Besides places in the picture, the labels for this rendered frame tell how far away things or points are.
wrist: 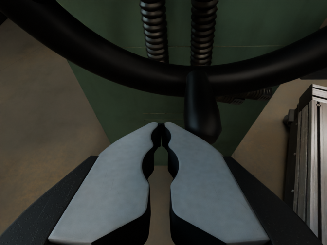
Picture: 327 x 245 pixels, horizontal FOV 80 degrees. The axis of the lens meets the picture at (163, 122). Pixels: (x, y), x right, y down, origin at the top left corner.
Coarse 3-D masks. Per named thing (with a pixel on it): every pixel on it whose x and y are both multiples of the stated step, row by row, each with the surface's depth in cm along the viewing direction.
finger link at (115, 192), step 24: (120, 144) 10; (144, 144) 10; (96, 168) 8; (120, 168) 8; (144, 168) 9; (96, 192) 7; (120, 192) 7; (144, 192) 7; (72, 216) 6; (96, 216) 6; (120, 216) 6; (144, 216) 6; (72, 240) 5; (96, 240) 6; (120, 240) 6; (144, 240) 7
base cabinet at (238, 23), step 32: (64, 0) 28; (96, 0) 28; (128, 0) 28; (224, 0) 28; (256, 0) 28; (288, 0) 28; (320, 0) 28; (96, 32) 33; (128, 32) 33; (224, 32) 32; (256, 32) 32; (288, 32) 32; (96, 96) 46; (128, 96) 46; (160, 96) 46; (128, 128) 58; (224, 128) 58; (160, 160) 79
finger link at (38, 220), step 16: (80, 176) 8; (48, 192) 7; (64, 192) 7; (32, 208) 6; (48, 208) 6; (64, 208) 6; (16, 224) 6; (32, 224) 6; (48, 224) 6; (0, 240) 5; (16, 240) 5; (32, 240) 5; (48, 240) 6
